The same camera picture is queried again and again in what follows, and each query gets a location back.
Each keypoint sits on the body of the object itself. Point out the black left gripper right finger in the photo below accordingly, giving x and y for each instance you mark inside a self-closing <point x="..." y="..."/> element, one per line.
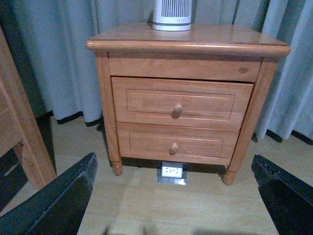
<point x="288" y="199"/>

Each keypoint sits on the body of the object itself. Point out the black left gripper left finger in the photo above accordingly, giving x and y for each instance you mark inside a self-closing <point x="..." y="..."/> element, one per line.
<point x="59" y="207"/>

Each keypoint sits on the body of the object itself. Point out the wooden drawer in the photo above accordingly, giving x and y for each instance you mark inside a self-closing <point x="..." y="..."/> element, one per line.
<point x="177" y="144"/>
<point x="198" y="104"/>

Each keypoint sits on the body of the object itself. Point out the floor power socket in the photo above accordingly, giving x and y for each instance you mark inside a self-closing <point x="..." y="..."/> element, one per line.
<point x="171" y="173"/>

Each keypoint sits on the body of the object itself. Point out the wooden nightstand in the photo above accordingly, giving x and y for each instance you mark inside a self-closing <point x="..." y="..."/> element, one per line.
<point x="213" y="53"/>

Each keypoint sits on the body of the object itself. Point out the grey curtain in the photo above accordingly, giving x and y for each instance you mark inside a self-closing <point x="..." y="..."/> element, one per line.
<point x="47" y="40"/>

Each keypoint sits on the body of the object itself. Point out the white cylindrical air purifier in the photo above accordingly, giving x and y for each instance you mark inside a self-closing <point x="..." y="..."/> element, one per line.
<point x="172" y="15"/>

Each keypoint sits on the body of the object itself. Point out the wooden bed frame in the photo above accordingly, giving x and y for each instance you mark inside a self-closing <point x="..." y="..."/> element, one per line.
<point x="18" y="127"/>

